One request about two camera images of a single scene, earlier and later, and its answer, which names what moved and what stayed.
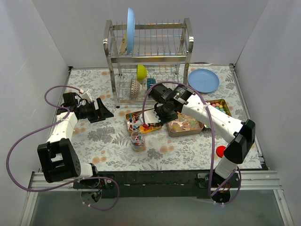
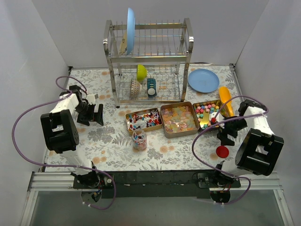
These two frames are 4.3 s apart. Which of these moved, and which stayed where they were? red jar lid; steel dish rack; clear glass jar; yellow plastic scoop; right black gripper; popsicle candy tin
Moved: yellow plastic scoop; right black gripper
Stayed: steel dish rack; clear glass jar; popsicle candy tin; red jar lid
